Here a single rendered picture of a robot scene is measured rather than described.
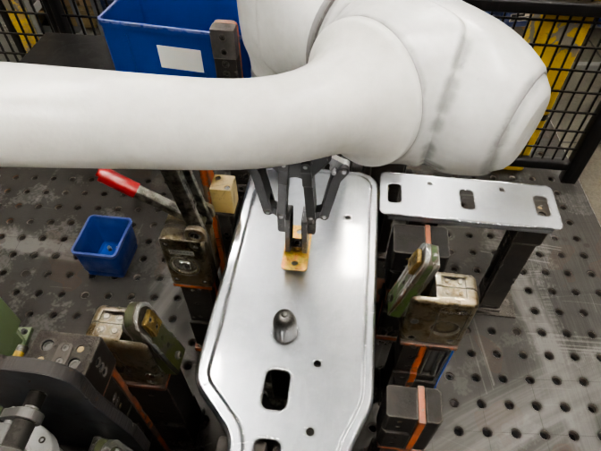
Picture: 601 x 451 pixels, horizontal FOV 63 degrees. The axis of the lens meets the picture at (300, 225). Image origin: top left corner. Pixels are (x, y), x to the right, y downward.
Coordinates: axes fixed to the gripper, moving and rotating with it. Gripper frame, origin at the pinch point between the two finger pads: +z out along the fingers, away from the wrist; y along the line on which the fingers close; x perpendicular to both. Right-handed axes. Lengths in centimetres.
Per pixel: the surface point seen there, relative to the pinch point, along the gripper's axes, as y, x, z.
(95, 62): -48, 43, 3
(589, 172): 121, 140, 107
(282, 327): -0.1, -14.3, 1.9
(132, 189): -21.9, -1.0, -6.5
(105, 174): -25.0, -0.8, -8.7
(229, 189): -11.1, 6.2, -0.5
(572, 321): 55, 12, 36
